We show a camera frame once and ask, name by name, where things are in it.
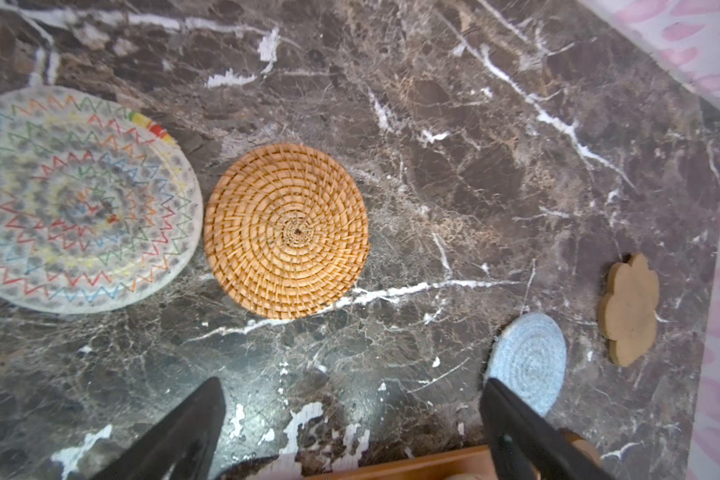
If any cork paw shaped coaster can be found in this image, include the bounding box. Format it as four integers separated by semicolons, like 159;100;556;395
598;253;660;367

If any light blue woven coaster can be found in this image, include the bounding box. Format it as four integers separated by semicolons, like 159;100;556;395
484;313;567;417

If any white multicolour zigzag woven coaster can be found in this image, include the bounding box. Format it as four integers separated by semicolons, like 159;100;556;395
0;86;203;314

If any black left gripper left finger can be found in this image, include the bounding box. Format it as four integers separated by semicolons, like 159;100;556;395
94;377;226;479

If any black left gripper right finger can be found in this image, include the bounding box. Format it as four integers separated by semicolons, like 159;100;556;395
480;378;611;480

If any orange brown serving tray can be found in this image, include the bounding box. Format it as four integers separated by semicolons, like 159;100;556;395
320;427;605;479

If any round tan rattan coaster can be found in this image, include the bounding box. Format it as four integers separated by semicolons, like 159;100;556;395
204;143;370;320

